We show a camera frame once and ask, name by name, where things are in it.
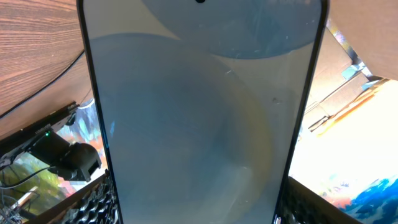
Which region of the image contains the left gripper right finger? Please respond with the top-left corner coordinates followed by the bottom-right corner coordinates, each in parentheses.
top-left (278, 177), bottom-right (361, 224)

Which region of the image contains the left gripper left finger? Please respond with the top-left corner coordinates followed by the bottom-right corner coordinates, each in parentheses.
top-left (26, 170), bottom-right (120, 224)

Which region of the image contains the black USB charging cable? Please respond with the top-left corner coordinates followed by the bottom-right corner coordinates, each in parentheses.
top-left (0, 49), bottom-right (85, 119)

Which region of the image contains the blue screen Galaxy smartphone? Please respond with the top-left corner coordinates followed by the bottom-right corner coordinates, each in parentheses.
top-left (76, 0), bottom-right (329, 223)

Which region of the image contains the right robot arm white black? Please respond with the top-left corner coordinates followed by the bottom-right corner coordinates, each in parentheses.
top-left (27, 130), bottom-right (102, 182)

